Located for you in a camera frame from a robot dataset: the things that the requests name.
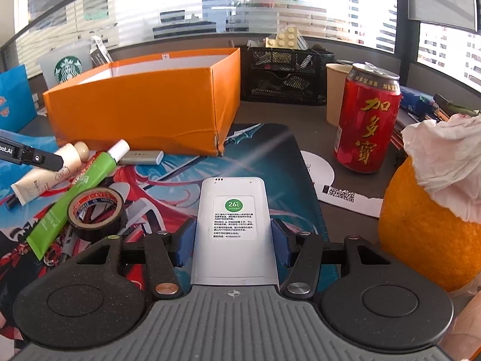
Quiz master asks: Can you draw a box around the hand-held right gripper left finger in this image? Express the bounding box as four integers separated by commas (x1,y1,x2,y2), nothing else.
75,218,198,298

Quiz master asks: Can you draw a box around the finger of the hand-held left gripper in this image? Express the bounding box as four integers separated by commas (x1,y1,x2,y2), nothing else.
0,130,64,171

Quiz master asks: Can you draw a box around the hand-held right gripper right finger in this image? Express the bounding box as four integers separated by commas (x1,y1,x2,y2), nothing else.
271,218,393,300

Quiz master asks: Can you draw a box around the cream cosmetic tube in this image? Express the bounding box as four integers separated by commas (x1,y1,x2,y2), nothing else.
11,141,91,205

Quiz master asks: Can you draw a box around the white device with green label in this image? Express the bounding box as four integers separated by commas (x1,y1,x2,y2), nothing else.
190,176,280,286

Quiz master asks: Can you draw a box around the green tube white cap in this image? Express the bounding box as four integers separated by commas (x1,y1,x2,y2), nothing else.
26,139,130,260

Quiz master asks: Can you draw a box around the brown packing tape roll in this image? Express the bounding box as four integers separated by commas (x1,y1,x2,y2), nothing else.
67,187,127,243

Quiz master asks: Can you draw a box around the orange cardboard box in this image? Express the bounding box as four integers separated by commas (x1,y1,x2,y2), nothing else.
42,48,241,156

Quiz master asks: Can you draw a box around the blue paper bag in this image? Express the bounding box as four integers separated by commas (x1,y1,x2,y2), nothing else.
0,64,38,134

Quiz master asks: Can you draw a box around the round white coaster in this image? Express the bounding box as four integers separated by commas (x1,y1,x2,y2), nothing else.
301,150,335,195

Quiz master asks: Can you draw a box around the translucent plastic cup green logo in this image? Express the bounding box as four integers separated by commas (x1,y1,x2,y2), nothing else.
38,41,94,91

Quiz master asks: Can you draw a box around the white paper strip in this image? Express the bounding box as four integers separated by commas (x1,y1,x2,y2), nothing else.
315,184,384,219

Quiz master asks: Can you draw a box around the printed mouse mat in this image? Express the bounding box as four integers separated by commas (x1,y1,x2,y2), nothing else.
0,122,331,347

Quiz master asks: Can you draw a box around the silver USB stick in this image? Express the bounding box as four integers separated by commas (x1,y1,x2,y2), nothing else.
118,150,165,165

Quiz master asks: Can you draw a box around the black and white carton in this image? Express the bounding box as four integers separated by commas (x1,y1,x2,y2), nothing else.
89,35,113,70

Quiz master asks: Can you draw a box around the orange fruit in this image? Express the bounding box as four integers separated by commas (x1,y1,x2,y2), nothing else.
378,156,481,292

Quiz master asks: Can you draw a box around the red drink can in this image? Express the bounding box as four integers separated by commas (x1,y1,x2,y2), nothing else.
333,62,402,174

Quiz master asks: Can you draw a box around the beige paper cup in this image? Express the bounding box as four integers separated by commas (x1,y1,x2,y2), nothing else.
325,63,356,126

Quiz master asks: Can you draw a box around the black mesh desk organizer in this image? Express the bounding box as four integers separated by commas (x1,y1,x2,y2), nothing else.
240,45,336,106

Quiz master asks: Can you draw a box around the crumpled white tissue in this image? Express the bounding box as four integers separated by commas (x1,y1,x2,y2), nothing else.
401,113,481,222

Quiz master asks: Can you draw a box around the blue packet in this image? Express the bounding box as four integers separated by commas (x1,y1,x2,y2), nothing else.
399,86,438,115

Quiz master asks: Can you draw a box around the yellow building block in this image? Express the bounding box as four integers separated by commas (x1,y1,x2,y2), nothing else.
265,27,301,49

